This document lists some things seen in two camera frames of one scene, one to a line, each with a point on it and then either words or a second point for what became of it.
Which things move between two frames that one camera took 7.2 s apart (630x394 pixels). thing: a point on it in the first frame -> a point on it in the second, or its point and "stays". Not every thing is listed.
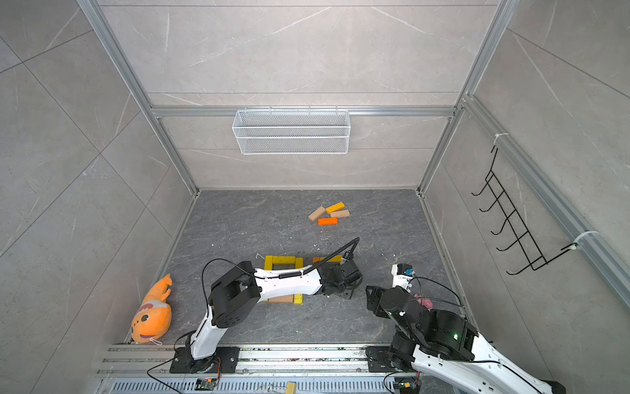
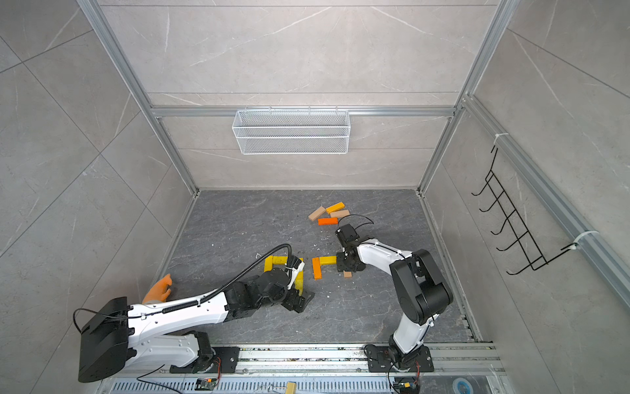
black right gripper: x=376 y=299 -> x=342 y=266
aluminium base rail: x=263 y=369 stays
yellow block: x=268 y=263 stays
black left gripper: x=349 y=294 -> x=295 y=304
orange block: x=327 y=222 stays
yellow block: x=289 y=260 stays
